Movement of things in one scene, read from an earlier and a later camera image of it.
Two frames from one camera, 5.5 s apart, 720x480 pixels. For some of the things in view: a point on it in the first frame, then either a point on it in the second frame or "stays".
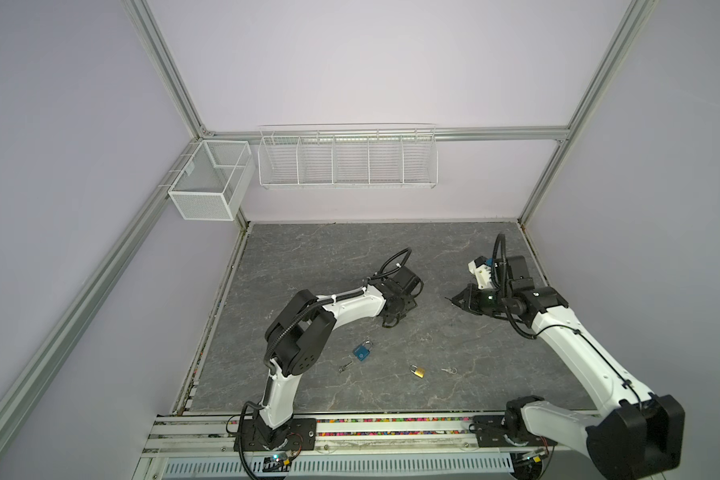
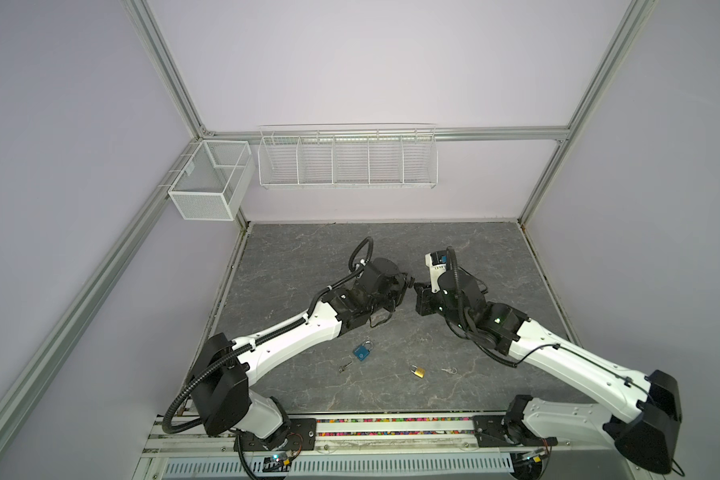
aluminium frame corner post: (158, 49) stays
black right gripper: (469, 305) -> (425, 297)
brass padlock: (419, 372) stays
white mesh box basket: (213, 180) stays
